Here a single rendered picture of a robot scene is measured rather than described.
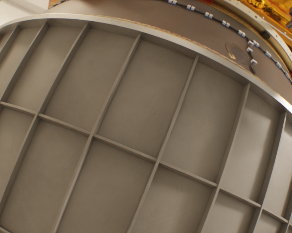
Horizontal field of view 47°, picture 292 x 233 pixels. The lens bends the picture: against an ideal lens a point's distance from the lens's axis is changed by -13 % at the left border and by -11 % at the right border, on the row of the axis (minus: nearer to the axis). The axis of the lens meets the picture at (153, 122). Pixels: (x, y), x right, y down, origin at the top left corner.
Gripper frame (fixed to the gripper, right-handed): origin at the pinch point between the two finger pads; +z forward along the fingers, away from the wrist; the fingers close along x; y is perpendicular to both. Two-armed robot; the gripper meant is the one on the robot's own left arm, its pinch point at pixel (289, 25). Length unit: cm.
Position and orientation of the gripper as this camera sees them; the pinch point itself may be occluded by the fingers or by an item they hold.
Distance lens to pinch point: 184.7
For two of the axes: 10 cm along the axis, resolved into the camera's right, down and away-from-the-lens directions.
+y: 3.5, -8.6, 3.6
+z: -3.2, 2.5, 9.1
